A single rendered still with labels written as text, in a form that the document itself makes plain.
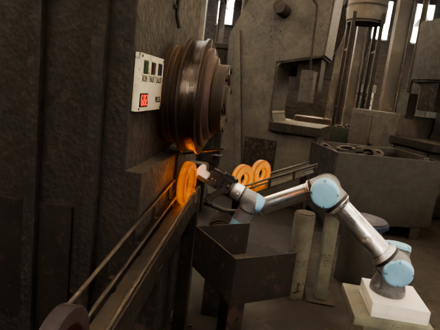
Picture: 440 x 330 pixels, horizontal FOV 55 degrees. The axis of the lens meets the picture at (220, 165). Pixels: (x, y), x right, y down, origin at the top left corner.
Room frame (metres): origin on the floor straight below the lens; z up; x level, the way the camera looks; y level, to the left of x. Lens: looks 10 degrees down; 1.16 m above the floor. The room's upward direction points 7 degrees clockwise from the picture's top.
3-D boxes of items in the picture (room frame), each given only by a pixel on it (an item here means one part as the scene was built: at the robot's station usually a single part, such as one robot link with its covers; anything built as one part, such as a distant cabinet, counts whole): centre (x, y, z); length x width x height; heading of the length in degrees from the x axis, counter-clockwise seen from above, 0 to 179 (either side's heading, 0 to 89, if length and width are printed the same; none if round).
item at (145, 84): (1.43, 0.27, 1.15); 0.26 x 0.02 x 0.18; 174
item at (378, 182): (4.05, -1.43, 0.39); 1.03 x 0.83 x 0.77; 99
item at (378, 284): (1.75, -0.80, 0.41); 0.15 x 0.15 x 0.10
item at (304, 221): (2.33, -0.52, 0.26); 0.12 x 0.12 x 0.52
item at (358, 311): (1.75, -0.80, 0.28); 0.32 x 0.32 x 0.04; 84
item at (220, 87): (1.74, 0.02, 1.11); 0.28 x 0.06 x 0.28; 174
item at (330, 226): (2.35, -0.68, 0.31); 0.24 x 0.16 x 0.62; 174
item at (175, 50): (1.76, 0.20, 1.12); 0.47 x 0.10 x 0.47; 174
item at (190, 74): (1.75, 0.12, 1.11); 0.47 x 0.06 x 0.47; 174
